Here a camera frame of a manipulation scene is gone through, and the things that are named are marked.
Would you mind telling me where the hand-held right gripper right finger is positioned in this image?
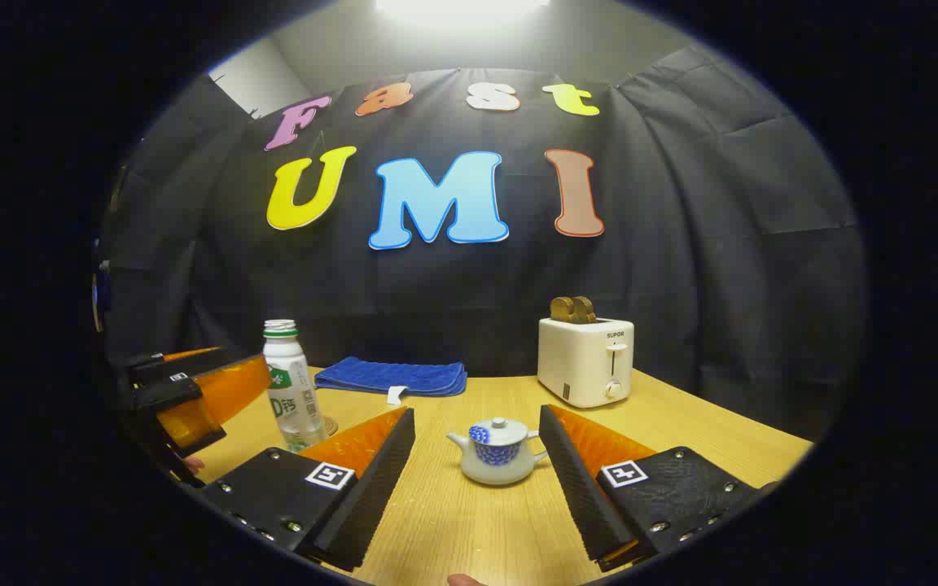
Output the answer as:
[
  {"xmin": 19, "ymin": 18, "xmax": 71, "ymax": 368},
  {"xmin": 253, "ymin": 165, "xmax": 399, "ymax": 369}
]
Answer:
[{"xmin": 538, "ymin": 404, "xmax": 779, "ymax": 573}]

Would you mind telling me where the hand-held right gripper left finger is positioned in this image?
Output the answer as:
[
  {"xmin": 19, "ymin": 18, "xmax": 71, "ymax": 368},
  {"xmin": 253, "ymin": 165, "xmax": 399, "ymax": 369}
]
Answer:
[{"xmin": 203, "ymin": 406, "xmax": 417, "ymax": 573}]

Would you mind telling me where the white water bottle green label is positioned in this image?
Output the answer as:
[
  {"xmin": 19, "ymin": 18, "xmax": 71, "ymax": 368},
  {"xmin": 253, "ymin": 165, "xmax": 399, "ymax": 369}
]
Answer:
[{"xmin": 262, "ymin": 320, "xmax": 327, "ymax": 453}]

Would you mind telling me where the white blue-patterned teacup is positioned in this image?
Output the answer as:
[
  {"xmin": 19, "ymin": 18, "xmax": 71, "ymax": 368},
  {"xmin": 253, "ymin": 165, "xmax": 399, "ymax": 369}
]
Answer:
[{"xmin": 446, "ymin": 431, "xmax": 549, "ymax": 487}]

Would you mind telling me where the white teacup lid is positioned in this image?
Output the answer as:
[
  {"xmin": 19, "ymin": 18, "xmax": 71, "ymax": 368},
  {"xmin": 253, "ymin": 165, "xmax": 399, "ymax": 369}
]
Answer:
[{"xmin": 469, "ymin": 418, "xmax": 528, "ymax": 447}]

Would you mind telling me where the blue folded cloth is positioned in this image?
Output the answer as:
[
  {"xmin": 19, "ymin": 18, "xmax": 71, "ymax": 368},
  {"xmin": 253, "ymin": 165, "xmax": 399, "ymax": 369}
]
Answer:
[{"xmin": 314, "ymin": 356, "xmax": 468, "ymax": 405}]

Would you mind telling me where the white toaster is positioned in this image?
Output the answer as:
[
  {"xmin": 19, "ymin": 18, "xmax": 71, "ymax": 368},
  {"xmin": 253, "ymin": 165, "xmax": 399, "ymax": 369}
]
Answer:
[{"xmin": 537, "ymin": 316, "xmax": 635, "ymax": 409}]

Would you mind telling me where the black backdrop cloth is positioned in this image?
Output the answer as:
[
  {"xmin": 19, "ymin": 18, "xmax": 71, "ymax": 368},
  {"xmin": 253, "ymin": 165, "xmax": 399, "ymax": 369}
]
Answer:
[{"xmin": 103, "ymin": 45, "xmax": 869, "ymax": 440}]

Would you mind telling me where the ceiling light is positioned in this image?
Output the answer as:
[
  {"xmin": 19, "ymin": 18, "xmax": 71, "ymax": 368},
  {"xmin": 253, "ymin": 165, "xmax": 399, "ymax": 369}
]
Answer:
[{"xmin": 375, "ymin": 0, "xmax": 551, "ymax": 27}]

